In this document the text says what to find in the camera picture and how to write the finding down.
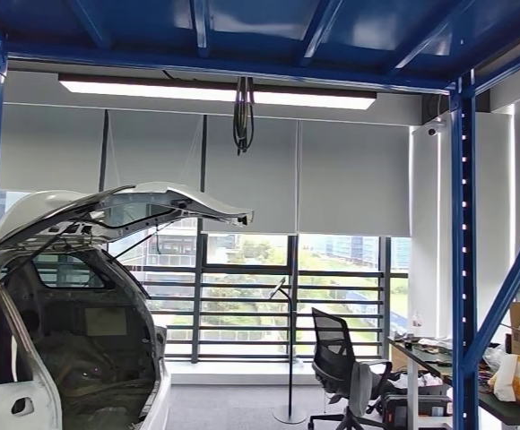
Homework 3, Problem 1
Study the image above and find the hanging black cable bundle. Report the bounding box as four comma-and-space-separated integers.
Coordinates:
233, 77, 255, 157

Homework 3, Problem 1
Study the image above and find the black equipment case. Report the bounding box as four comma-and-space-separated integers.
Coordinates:
382, 394, 453, 430

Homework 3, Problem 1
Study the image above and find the pile of colourful wires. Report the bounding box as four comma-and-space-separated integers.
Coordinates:
478, 344, 508, 393

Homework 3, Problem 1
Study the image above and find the black window railing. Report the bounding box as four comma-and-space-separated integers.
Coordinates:
123, 265, 410, 363

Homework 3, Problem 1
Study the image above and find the dark-topped desk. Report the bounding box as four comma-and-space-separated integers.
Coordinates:
387, 335, 520, 430

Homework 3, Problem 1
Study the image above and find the blue metal shelf rack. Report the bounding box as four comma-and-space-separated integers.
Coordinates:
0, 0, 520, 430

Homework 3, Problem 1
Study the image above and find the long ceiling light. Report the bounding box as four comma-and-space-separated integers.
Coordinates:
58, 73, 378, 112

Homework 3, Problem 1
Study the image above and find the pale grey roller blind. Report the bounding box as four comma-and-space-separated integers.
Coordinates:
299, 120, 411, 238
107, 109, 203, 200
0, 103, 105, 194
204, 116, 299, 235

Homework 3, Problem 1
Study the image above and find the white car tailgate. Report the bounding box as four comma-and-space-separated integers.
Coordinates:
0, 181, 255, 254

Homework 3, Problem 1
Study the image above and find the black floor stand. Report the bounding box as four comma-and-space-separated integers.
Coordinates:
269, 277, 308, 426

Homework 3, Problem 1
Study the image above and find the black mesh office chair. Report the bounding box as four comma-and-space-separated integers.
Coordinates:
308, 307, 395, 430

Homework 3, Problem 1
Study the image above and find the white car body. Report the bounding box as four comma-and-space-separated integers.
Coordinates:
0, 181, 255, 430

